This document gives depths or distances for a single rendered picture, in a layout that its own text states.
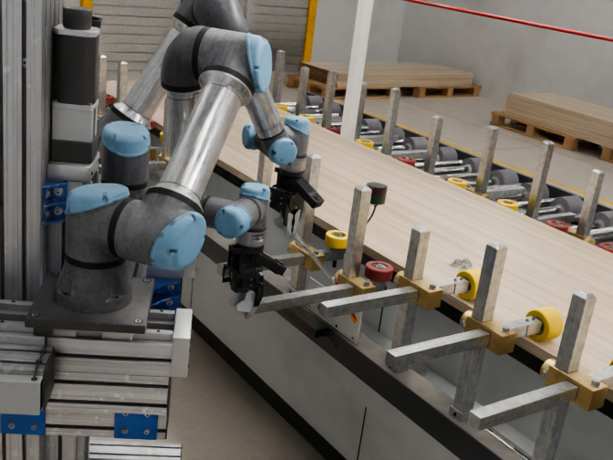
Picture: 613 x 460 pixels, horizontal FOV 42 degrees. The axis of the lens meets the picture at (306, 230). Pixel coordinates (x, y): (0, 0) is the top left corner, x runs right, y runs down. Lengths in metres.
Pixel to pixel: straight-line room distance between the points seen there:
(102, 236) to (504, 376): 1.17
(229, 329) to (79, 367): 1.81
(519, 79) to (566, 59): 0.75
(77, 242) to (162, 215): 0.18
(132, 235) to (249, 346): 1.85
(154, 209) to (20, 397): 0.42
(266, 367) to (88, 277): 1.71
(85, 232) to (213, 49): 0.46
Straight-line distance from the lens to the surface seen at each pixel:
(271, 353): 3.17
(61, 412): 1.80
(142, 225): 1.51
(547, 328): 2.05
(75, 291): 1.61
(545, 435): 1.89
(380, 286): 2.34
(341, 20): 11.91
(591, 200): 3.06
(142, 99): 2.16
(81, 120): 1.78
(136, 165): 2.04
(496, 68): 11.37
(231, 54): 1.68
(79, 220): 1.57
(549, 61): 10.83
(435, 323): 2.39
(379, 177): 3.26
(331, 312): 1.91
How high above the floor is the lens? 1.76
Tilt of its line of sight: 20 degrees down
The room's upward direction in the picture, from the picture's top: 7 degrees clockwise
